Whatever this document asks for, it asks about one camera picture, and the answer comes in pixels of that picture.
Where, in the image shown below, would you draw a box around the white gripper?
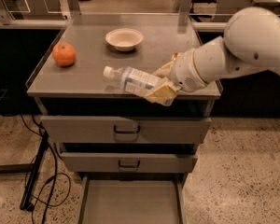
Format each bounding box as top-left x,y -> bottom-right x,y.
145,36 -> 240,104

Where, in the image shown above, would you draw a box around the blue label plastic bottle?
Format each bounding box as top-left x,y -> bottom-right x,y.
103,66 -> 172,106

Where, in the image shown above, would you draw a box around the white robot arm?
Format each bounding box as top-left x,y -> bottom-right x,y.
145,7 -> 280,105

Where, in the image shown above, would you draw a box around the grey drawer cabinet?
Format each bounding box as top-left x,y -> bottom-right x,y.
25,12 -> 224,224

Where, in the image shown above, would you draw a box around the grey top drawer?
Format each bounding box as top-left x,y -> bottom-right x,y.
41,116 -> 211,144

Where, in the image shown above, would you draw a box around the grey middle drawer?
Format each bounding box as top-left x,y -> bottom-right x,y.
62,152 -> 197,174

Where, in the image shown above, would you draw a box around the grey open bottom drawer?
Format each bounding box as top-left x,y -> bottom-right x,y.
77,174 -> 188,224

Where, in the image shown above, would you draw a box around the crumpled gold snack bag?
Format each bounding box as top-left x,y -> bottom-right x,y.
171,52 -> 184,61

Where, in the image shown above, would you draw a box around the white paper bowl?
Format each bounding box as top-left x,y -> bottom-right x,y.
105,28 -> 144,52

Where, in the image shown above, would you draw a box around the orange fruit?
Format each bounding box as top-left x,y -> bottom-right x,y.
52,42 -> 76,67

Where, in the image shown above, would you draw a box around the black table leg base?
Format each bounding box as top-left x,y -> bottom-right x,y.
0,133 -> 49,212

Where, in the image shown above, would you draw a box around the black floor cables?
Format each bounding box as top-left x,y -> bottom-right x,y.
20,114 -> 73,224

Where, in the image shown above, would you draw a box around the white horizontal rail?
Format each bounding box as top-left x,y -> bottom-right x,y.
0,20 -> 227,32

